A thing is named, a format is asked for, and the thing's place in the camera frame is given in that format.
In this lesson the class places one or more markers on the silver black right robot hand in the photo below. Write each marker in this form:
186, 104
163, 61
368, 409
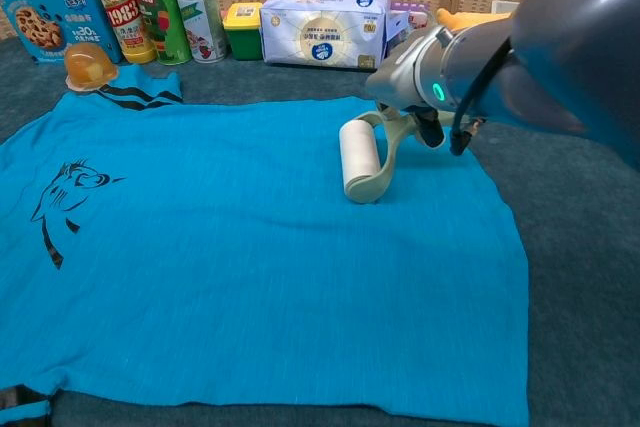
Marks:
431, 129

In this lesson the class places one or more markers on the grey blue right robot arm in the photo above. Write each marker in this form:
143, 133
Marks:
575, 47

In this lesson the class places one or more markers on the yellow plush toy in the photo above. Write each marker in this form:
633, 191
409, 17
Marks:
460, 19

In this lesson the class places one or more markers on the purple box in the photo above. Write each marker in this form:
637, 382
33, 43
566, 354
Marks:
407, 9

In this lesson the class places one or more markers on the grey white power strip box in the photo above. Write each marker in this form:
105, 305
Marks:
505, 6

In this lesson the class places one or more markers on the white blue tissue pack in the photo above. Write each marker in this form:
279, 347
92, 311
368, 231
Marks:
320, 32

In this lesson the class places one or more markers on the green container with yellow lid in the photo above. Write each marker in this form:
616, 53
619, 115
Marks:
242, 37

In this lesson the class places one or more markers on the blue t-shirt with black print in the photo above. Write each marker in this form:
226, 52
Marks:
225, 247

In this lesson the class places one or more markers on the white and green can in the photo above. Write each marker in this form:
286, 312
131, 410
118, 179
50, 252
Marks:
200, 22

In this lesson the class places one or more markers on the green chips can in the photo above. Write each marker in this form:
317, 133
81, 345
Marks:
162, 12

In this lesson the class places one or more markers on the yellow bottle with green cap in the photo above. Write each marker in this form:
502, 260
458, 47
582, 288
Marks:
120, 12

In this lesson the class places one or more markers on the orange jelly cup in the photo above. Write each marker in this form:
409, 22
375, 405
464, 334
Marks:
90, 67

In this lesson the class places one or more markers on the blue cookie box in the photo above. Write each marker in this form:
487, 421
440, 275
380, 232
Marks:
45, 22

